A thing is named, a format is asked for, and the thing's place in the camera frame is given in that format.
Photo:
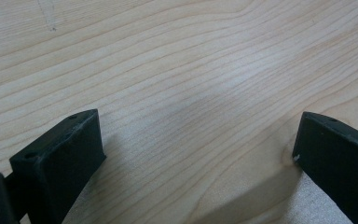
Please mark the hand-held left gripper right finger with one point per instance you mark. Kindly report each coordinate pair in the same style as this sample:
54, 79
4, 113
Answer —
341, 165

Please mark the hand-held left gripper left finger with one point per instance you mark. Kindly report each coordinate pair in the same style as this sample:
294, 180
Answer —
59, 161

